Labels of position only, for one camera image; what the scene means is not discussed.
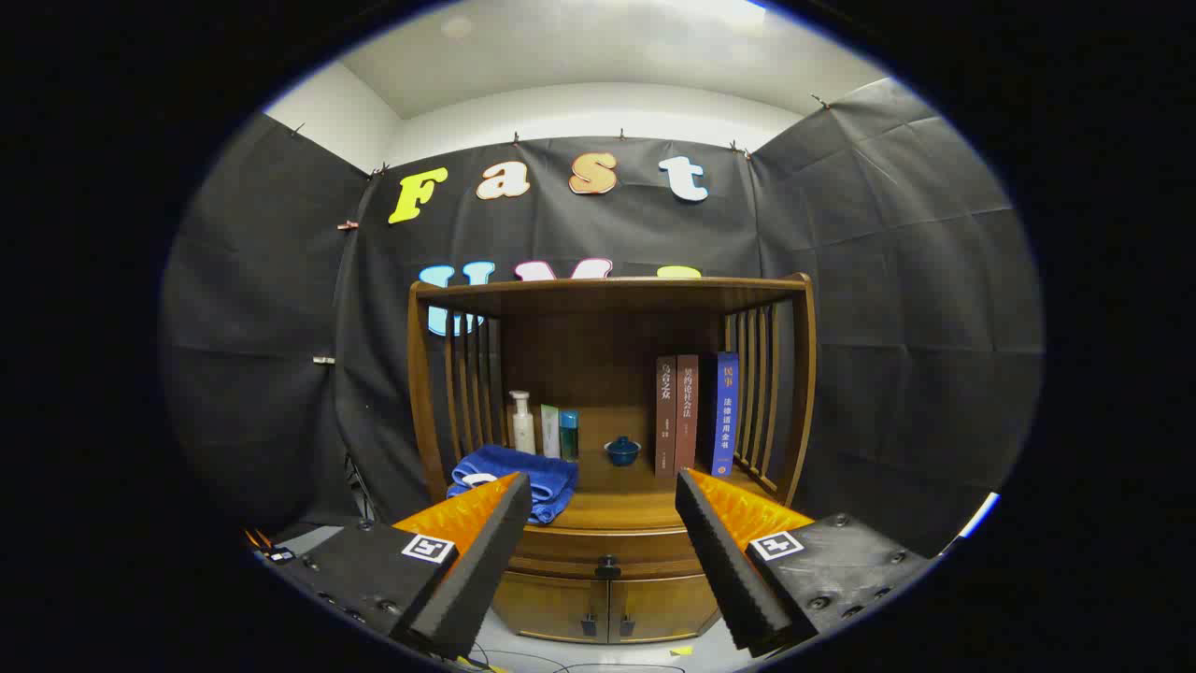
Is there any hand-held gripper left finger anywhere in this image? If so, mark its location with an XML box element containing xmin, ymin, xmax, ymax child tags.
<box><xmin>260</xmin><ymin>472</ymin><xmax>534</xmax><ymax>661</ymax></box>

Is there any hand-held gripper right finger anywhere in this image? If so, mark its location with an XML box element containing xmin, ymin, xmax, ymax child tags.
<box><xmin>675</xmin><ymin>467</ymin><xmax>935</xmax><ymax>659</ymax></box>

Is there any wooden drawer with black knob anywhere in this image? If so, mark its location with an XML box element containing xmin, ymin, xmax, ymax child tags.
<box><xmin>507</xmin><ymin>523</ymin><xmax>711</xmax><ymax>580</ymax></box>

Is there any wooden cabinet door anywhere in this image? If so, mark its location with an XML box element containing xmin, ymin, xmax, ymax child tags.
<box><xmin>609</xmin><ymin>572</ymin><xmax>720</xmax><ymax>644</ymax></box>
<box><xmin>493</xmin><ymin>572</ymin><xmax>610</xmax><ymax>644</ymax></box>

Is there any wooden countertop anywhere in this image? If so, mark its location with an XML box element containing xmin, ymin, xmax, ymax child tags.
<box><xmin>447</xmin><ymin>449</ymin><xmax>781</xmax><ymax>534</ymax></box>

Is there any folded blue towel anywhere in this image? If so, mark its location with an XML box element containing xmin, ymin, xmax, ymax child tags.
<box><xmin>447</xmin><ymin>444</ymin><xmax>580</xmax><ymax>524</ymax></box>

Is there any white pump bottle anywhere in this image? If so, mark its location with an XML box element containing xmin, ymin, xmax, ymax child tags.
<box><xmin>509</xmin><ymin>391</ymin><xmax>537</xmax><ymax>456</ymax></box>

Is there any blue book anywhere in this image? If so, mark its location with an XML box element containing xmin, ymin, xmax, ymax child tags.
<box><xmin>699</xmin><ymin>351</ymin><xmax>740</xmax><ymax>479</ymax></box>

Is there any reddish brown book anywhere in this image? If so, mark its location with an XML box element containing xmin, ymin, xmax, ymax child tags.
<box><xmin>676</xmin><ymin>353</ymin><xmax>700</xmax><ymax>474</ymax></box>

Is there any dark brown book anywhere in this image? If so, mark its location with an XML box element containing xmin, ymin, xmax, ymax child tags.
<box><xmin>655</xmin><ymin>355</ymin><xmax>678</xmax><ymax>480</ymax></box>

